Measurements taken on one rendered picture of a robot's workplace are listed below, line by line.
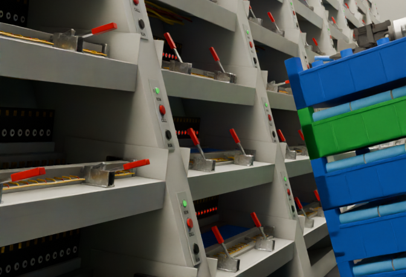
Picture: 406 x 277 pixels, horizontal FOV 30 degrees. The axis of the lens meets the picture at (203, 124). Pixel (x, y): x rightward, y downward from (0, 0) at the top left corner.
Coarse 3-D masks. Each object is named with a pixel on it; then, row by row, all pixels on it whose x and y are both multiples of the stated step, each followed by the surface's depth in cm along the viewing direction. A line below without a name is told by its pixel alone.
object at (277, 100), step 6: (264, 72) 198; (264, 78) 198; (282, 84) 259; (288, 84) 258; (270, 96) 203; (276, 96) 209; (282, 96) 216; (288, 96) 222; (270, 102) 204; (276, 102) 210; (282, 102) 216; (288, 102) 223; (294, 102) 231; (276, 108) 211; (282, 108) 217; (288, 108) 224; (294, 108) 231
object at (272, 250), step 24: (216, 216) 187; (240, 216) 190; (264, 216) 188; (216, 240) 164; (240, 240) 168; (264, 240) 169; (288, 240) 185; (216, 264) 129; (240, 264) 151; (264, 264) 160
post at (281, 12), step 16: (256, 0) 262; (272, 0) 260; (256, 16) 262; (272, 16) 260; (288, 16) 258; (272, 48) 260; (272, 64) 260; (304, 64) 258; (272, 80) 260; (272, 112) 260; (288, 112) 258; (288, 128) 258; (304, 176) 256; (320, 240) 254
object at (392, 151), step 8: (376, 152) 111; (384, 152) 110; (392, 152) 109; (400, 152) 109; (344, 160) 114; (352, 160) 113; (360, 160) 112; (368, 160) 112; (376, 160) 111; (328, 168) 115; (336, 168) 114; (344, 168) 114
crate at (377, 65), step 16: (384, 48) 109; (400, 48) 107; (288, 64) 117; (336, 64) 113; (352, 64) 111; (368, 64) 110; (384, 64) 109; (400, 64) 107; (304, 80) 116; (320, 80) 114; (336, 80) 113; (352, 80) 111; (368, 80) 110; (384, 80) 109; (400, 80) 110; (304, 96) 116; (320, 96) 114; (336, 96) 113; (352, 96) 117; (368, 96) 124
